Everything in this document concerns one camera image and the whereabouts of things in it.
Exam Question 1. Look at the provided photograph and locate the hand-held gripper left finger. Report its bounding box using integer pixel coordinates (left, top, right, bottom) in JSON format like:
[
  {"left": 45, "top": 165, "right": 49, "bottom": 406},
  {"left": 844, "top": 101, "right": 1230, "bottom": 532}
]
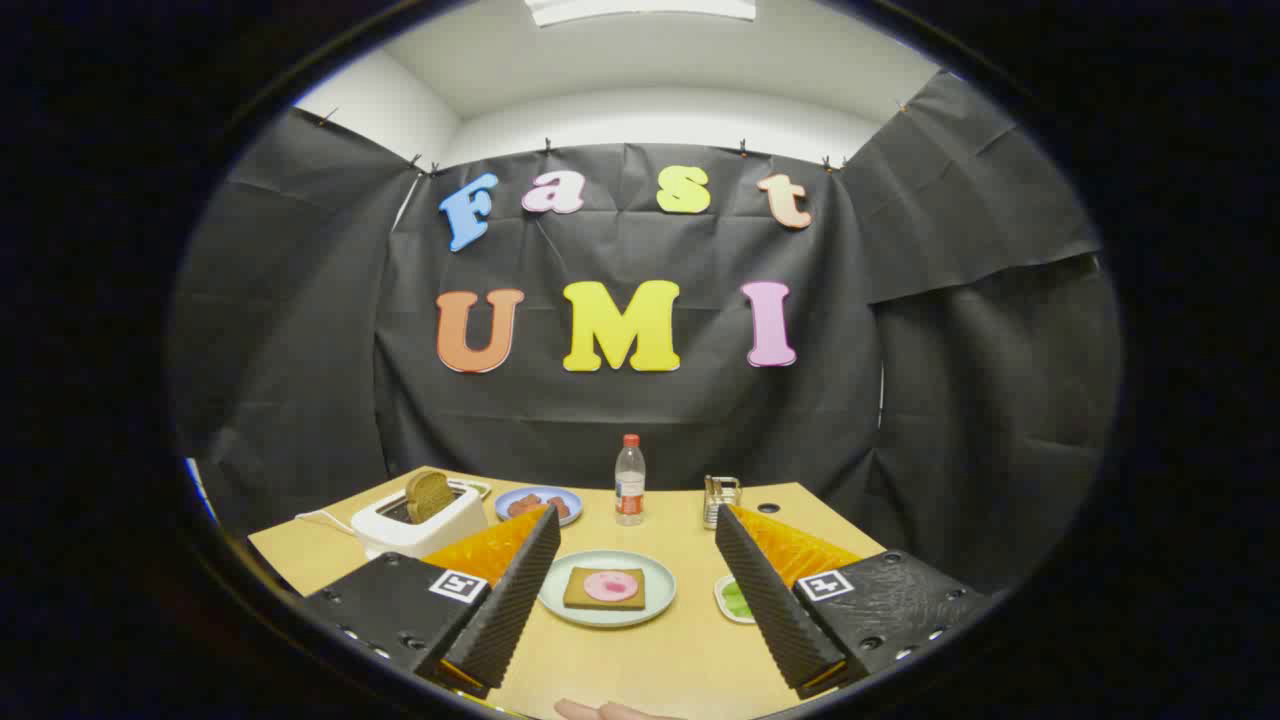
[{"left": 303, "top": 503, "right": 563, "bottom": 701}]

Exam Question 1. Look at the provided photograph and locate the blue plate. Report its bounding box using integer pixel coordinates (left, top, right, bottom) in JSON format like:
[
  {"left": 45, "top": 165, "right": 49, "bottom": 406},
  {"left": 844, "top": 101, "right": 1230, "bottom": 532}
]
[{"left": 495, "top": 486, "right": 583, "bottom": 528}]

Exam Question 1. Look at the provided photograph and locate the pink ham slice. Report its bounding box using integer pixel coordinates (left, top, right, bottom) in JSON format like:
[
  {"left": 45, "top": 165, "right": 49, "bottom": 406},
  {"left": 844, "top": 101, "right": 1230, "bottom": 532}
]
[{"left": 583, "top": 570, "right": 639, "bottom": 603}]

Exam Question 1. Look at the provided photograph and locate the white toaster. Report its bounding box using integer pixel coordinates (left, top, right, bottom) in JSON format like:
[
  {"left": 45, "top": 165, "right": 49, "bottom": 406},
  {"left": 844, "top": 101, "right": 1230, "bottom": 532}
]
[{"left": 350, "top": 478, "right": 491, "bottom": 561}]

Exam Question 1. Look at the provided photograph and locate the black backdrop cloth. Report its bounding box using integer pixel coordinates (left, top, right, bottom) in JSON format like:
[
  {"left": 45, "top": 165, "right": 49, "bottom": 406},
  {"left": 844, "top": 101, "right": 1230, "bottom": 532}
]
[{"left": 170, "top": 70, "right": 1123, "bottom": 601}]

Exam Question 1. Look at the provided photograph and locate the light green plate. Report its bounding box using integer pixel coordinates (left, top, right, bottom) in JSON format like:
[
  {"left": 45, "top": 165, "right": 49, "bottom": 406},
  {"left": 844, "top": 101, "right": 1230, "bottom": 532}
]
[{"left": 538, "top": 550, "right": 678, "bottom": 629}]

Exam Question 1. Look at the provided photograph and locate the ceiling light panel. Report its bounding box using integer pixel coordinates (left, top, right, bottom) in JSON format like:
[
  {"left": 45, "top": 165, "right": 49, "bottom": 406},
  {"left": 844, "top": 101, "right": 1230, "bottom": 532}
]
[{"left": 525, "top": 0, "right": 758, "bottom": 27}]

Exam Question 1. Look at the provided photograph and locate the small white dish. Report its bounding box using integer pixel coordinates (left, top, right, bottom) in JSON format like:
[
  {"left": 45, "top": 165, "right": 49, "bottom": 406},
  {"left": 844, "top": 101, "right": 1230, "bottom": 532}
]
[{"left": 713, "top": 574, "right": 758, "bottom": 626}]

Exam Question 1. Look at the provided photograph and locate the metal wire holder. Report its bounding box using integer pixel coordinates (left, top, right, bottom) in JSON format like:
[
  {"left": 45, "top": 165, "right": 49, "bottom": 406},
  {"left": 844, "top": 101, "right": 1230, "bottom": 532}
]
[{"left": 703, "top": 475, "right": 742, "bottom": 530}]

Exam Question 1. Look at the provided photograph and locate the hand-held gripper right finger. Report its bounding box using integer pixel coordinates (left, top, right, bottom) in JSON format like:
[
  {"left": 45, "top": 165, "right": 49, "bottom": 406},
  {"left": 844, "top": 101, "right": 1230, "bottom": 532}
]
[{"left": 714, "top": 503, "right": 991, "bottom": 701}]

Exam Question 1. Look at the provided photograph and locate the clear plastic water bottle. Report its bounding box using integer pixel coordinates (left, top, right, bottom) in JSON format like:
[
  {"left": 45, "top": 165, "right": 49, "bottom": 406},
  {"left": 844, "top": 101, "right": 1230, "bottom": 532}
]
[{"left": 614, "top": 434, "right": 647, "bottom": 527}]

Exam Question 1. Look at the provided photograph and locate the square brown bread slice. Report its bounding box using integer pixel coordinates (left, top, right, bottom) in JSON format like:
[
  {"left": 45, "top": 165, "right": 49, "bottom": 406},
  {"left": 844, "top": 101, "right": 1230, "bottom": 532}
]
[{"left": 562, "top": 566, "right": 647, "bottom": 612}]

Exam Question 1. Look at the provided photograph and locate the toasted brown bread slice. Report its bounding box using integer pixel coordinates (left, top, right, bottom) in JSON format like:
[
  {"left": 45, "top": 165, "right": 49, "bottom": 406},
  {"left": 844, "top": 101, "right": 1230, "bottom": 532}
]
[{"left": 405, "top": 470, "right": 458, "bottom": 524}]

